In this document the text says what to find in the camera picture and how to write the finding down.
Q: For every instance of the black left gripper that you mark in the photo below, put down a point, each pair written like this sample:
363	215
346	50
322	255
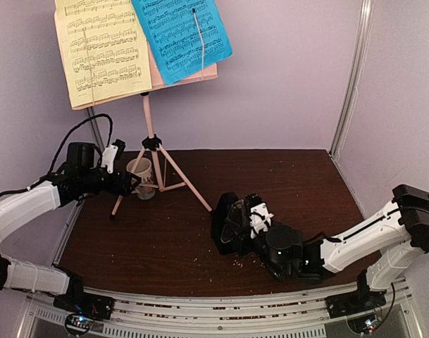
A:
125	189

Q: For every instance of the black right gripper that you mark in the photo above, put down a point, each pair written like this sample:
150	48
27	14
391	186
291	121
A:
241	229

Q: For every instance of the black metronome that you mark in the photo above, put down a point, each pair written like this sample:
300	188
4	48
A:
218	223

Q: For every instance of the clear metronome cover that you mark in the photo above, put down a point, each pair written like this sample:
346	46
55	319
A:
236	223

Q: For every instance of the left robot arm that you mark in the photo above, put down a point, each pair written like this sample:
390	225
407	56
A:
87	170

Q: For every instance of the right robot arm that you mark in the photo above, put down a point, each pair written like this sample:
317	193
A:
400	227

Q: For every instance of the white ceramic mug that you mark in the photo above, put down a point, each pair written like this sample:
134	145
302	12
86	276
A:
144	171

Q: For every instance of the pink music stand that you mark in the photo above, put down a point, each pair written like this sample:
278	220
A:
168	174

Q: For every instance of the yellow sheet music page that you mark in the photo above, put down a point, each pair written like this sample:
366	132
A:
104	51

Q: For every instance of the blue sheet music page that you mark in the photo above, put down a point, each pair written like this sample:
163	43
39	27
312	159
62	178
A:
185	36

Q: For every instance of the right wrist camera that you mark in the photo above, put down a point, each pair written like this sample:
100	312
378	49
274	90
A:
257	218

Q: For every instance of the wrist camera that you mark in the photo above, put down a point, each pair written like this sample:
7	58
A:
257	218
111	154

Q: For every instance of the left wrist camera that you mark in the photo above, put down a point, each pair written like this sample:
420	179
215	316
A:
111	154

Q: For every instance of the aluminium front rail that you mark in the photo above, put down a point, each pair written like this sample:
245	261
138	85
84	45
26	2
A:
293	314

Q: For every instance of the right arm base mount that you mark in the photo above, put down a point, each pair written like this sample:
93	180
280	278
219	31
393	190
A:
351	303

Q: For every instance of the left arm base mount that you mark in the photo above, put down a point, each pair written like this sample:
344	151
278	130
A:
91	305

